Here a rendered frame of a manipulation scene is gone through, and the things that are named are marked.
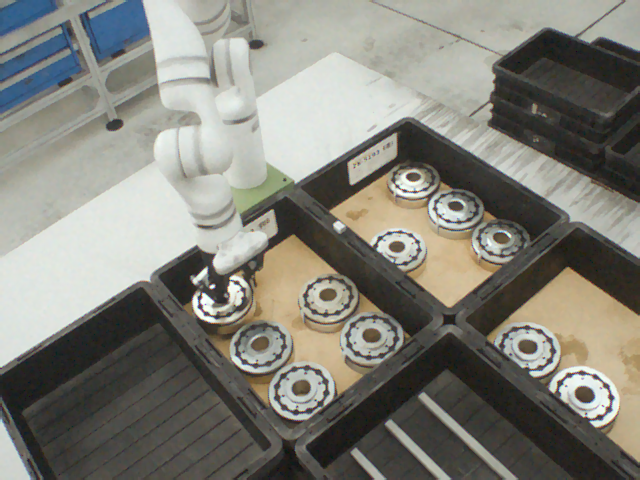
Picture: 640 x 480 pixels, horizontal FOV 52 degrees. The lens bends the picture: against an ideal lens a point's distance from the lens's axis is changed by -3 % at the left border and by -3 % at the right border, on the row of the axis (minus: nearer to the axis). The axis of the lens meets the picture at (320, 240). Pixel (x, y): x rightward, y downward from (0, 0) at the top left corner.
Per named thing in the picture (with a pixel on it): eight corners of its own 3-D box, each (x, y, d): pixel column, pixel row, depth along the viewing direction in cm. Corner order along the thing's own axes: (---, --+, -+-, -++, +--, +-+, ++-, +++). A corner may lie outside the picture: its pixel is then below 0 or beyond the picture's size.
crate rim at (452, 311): (290, 196, 123) (288, 187, 122) (408, 123, 134) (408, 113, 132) (448, 328, 100) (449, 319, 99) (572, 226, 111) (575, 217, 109)
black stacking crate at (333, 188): (298, 232, 130) (289, 189, 122) (408, 160, 141) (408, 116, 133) (446, 361, 108) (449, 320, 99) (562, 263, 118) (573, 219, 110)
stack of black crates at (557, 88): (480, 176, 232) (489, 65, 199) (530, 134, 244) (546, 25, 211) (579, 232, 210) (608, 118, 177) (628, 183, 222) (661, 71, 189)
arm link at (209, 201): (176, 233, 98) (235, 225, 97) (146, 153, 86) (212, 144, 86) (179, 200, 102) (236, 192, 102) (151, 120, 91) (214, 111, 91)
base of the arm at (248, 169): (218, 179, 149) (204, 115, 138) (245, 158, 154) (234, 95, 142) (248, 194, 145) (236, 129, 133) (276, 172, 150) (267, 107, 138)
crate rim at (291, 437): (149, 284, 112) (145, 275, 111) (289, 196, 123) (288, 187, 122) (291, 453, 89) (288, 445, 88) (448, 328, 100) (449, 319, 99)
